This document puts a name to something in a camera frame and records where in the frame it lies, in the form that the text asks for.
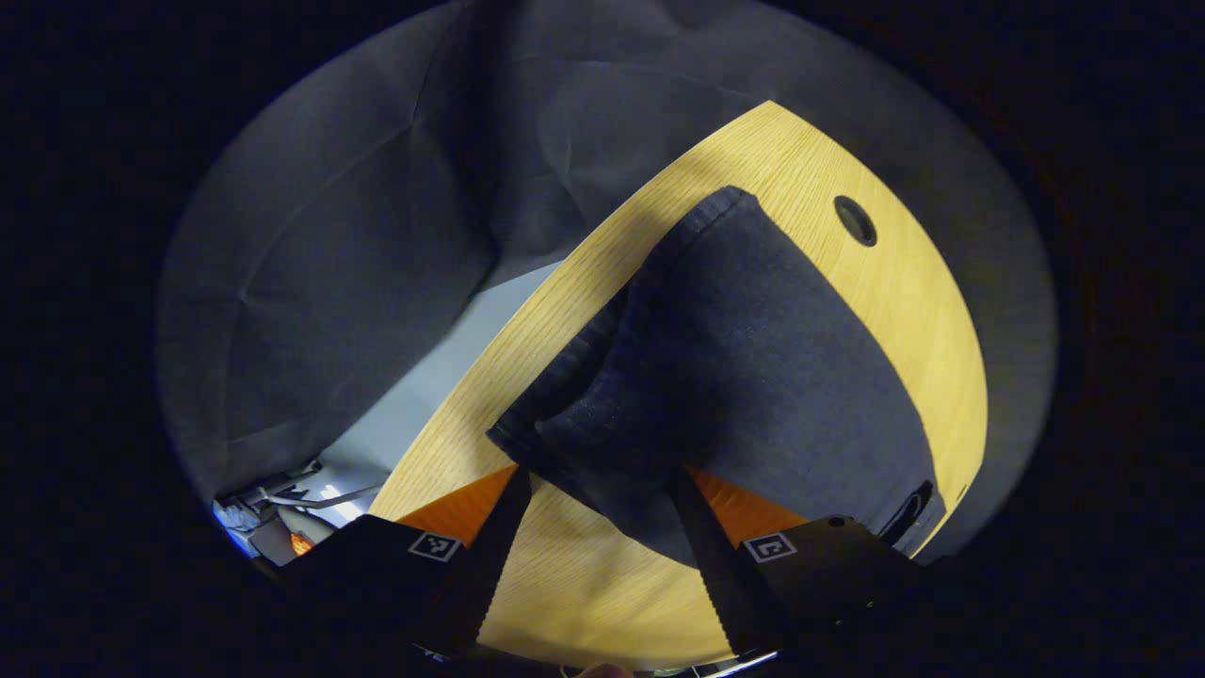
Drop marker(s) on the dark denim jeans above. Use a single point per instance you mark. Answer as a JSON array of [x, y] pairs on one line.
[[753, 358]]

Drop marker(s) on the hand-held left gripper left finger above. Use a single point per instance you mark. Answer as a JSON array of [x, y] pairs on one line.
[[490, 565]]

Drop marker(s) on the black backdrop cloth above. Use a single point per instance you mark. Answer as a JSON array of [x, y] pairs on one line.
[[358, 282]]

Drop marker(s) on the grey floor clutter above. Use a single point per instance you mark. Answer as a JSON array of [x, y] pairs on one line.
[[282, 499]]

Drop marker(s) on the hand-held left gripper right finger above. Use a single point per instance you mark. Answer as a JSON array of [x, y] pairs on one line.
[[715, 565]]

